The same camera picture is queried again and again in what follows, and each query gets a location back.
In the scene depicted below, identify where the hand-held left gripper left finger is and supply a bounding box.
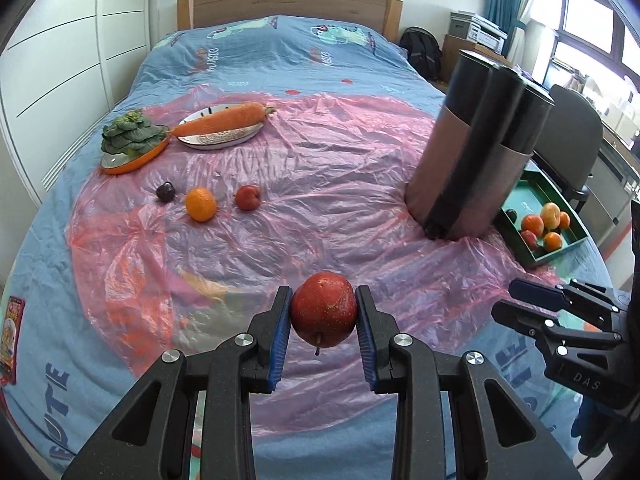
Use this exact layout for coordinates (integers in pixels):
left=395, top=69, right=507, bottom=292
left=60, top=285, right=294, bottom=480

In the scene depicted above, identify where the red printed packet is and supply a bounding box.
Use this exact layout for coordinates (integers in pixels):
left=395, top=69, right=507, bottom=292
left=0, top=295, right=26, bottom=386

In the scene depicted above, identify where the carrot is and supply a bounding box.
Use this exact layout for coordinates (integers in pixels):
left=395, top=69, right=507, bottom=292
left=169, top=102, right=277, bottom=138

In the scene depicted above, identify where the white printer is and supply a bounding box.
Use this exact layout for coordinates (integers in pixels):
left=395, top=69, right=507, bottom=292
left=449, top=11, right=508, bottom=53

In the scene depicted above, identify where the window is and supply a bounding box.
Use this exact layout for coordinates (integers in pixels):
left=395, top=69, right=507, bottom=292
left=550, top=0, right=640, bottom=91

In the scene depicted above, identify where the blue printed blanket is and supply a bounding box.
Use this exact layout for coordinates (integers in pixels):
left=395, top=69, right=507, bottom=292
left=0, top=15, right=621, bottom=480

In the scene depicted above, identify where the black brown cylinder bundle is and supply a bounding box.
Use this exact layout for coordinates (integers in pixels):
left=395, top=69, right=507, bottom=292
left=405, top=49, right=556, bottom=241

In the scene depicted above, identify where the black office chair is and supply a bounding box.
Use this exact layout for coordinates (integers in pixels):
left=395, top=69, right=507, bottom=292
left=537, top=84, right=606, bottom=211

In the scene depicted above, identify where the teal curtain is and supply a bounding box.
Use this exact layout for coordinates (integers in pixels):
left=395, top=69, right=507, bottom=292
left=482, top=0, right=531, bottom=53

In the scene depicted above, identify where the pink plastic sheet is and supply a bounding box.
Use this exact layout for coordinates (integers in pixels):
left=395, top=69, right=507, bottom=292
left=65, top=87, right=566, bottom=411

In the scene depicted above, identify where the wooden headboard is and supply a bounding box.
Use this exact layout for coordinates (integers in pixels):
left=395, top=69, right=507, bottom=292
left=177, top=0, right=403, bottom=43

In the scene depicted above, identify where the white wardrobe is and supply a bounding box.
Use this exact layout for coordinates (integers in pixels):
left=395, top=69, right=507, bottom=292
left=0, top=0, right=151, bottom=201

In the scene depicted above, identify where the white patterned plate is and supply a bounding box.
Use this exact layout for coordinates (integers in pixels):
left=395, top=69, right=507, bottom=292
left=178, top=104, right=265, bottom=151

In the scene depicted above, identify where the green tray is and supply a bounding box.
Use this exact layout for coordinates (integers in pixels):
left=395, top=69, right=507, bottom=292
left=495, top=167, right=591, bottom=268

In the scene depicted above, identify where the green bok choy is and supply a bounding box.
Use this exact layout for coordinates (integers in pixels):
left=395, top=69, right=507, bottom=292
left=101, top=110, right=168, bottom=157

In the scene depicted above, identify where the wooden cabinet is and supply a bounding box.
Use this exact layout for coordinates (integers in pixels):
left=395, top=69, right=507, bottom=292
left=441, top=34, right=501, bottom=83

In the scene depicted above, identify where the black backpack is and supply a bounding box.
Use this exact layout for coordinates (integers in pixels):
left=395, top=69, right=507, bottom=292
left=399, top=26, right=443, bottom=81

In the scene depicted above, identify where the orange oval dish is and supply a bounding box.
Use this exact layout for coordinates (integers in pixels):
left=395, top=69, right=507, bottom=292
left=100, top=125, right=171, bottom=176

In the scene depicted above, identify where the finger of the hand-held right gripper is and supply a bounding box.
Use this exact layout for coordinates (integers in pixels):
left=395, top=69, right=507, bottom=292
left=491, top=300, right=626, bottom=361
left=509, top=278, right=632, bottom=313

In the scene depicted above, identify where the large red apple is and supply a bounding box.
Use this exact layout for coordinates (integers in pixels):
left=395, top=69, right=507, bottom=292
left=290, top=271, right=359, bottom=357

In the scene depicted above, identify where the person's right hand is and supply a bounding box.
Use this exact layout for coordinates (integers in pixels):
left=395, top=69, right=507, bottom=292
left=571, top=399, right=620, bottom=462

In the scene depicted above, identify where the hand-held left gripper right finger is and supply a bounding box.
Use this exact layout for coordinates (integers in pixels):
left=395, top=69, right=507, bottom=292
left=354, top=285, right=583, bottom=480

